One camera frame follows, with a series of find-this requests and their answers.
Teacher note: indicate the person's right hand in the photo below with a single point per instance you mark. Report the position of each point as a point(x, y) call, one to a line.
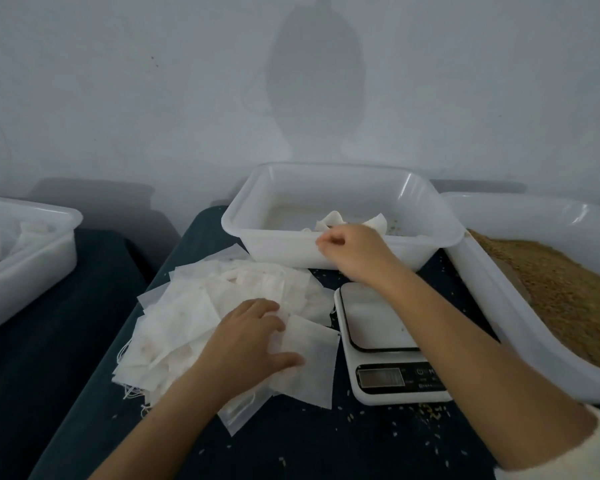
point(360, 253)

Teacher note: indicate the person's left hand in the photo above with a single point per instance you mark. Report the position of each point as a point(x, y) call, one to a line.
point(242, 350)

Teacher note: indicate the white mesh bag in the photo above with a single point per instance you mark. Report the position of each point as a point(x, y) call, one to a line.
point(330, 220)

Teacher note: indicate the pile of white bags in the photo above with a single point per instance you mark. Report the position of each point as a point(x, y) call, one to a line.
point(180, 315)

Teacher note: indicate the white plastic tub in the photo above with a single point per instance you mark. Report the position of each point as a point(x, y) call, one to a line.
point(270, 245)

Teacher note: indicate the white tray of grain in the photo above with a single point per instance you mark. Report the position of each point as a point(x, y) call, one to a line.
point(490, 295)

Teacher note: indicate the brown grain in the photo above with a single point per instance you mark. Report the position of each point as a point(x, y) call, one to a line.
point(570, 290)

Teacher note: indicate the person's left forearm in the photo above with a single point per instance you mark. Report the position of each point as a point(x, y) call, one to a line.
point(165, 440)

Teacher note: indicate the person's right forearm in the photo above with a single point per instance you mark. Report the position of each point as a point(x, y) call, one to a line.
point(480, 365)

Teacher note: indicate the white digital kitchen scale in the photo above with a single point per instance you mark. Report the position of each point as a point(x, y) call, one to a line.
point(375, 315)

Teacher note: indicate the dark blue tablecloth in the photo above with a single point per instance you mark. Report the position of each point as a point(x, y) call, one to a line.
point(50, 375)
point(310, 450)

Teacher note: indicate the white sleeve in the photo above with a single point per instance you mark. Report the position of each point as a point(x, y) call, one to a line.
point(570, 455)

